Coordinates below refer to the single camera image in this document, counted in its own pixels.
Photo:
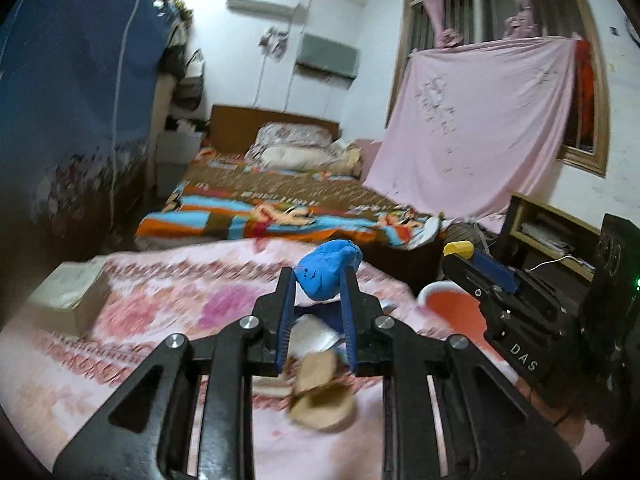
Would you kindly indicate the beige wooden cabinet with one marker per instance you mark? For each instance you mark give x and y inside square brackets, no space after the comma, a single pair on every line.
[161,135]

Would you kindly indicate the dark chequered suitcase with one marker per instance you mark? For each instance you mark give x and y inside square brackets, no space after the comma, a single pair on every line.
[465,237]

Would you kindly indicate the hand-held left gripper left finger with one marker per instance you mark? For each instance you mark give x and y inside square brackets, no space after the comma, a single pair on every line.
[286,330]

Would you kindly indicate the wall photo decoration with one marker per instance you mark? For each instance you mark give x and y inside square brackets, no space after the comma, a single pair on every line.
[272,42]

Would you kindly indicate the colourful patchwork blanket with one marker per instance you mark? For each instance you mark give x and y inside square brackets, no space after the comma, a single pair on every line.
[280,195]

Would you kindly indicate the white nightstand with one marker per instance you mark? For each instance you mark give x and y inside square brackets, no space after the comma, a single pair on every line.
[177,160]

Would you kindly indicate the wooden bed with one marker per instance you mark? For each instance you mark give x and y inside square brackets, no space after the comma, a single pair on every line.
[235,125]

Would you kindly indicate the black hanging bag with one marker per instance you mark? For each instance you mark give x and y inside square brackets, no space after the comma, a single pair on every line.
[174,55]

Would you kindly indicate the orange basin with white rim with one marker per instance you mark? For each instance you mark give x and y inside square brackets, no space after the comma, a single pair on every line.
[450,310]

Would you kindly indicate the blue fabric wardrobe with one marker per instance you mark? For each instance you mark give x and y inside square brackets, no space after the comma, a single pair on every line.
[75,100]

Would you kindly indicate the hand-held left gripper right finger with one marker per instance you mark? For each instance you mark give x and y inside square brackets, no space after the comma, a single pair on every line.
[350,330]

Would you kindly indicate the small patterned pillow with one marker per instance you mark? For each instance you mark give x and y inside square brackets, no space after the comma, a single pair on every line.
[347,152]

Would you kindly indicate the wooden desk with black frame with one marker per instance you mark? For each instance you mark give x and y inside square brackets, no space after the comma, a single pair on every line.
[512,225]

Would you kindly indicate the grey hanging bag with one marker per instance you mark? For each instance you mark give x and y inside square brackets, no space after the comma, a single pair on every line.
[196,80]

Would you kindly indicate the yellow wrapper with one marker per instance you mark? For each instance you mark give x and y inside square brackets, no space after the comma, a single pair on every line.
[457,249]

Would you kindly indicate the grey covered wall panel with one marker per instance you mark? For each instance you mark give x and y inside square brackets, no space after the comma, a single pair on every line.
[327,55]

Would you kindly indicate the pink hanging sheet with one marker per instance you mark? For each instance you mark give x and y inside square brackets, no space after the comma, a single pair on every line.
[475,125]

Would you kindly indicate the stack of papers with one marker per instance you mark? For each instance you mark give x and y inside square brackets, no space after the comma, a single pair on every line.
[545,235]

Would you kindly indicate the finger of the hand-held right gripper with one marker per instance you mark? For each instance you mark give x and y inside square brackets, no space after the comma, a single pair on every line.
[467,277]
[495,267]

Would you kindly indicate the floral pillow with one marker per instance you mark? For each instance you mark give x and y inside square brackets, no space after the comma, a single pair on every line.
[292,135]

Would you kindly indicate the blue cloth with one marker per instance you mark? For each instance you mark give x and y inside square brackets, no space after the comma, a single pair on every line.
[325,267]

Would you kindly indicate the white air conditioner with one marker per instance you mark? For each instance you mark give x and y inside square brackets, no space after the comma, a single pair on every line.
[260,5]

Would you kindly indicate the beige cardboard box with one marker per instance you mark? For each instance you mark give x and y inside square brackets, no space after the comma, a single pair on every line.
[65,295]

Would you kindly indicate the pink floral blanket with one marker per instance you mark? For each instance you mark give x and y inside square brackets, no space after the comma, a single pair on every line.
[150,320]

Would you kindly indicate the wooden window frame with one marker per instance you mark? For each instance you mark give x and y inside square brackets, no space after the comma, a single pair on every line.
[597,125]

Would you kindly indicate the white folded cloth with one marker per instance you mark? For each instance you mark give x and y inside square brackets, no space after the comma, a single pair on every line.
[312,337]

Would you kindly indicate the orange cloth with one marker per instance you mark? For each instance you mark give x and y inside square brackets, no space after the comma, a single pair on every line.
[585,90]

